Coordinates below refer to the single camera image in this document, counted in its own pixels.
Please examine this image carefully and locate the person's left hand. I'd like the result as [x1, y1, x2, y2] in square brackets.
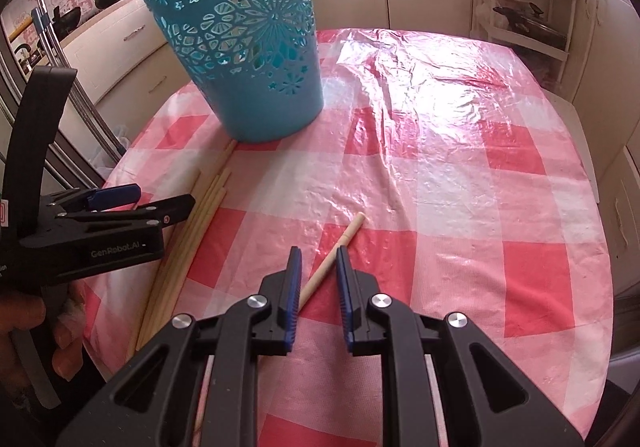
[1, 283, 86, 409]

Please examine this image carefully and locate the wooden chopstick under basket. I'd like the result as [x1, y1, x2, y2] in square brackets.
[191, 140, 238, 204]

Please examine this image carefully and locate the black wok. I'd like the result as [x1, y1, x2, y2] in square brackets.
[52, 6, 81, 40]

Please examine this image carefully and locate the red white checkered tablecloth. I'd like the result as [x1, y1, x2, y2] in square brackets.
[85, 29, 613, 446]

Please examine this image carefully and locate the blue perforated plastic basket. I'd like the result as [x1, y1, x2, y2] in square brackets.
[143, 0, 323, 144]

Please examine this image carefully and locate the white shelf rack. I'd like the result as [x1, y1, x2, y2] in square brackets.
[471, 0, 577, 84]

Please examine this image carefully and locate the mop handle with blue clip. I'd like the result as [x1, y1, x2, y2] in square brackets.
[30, 0, 127, 158]

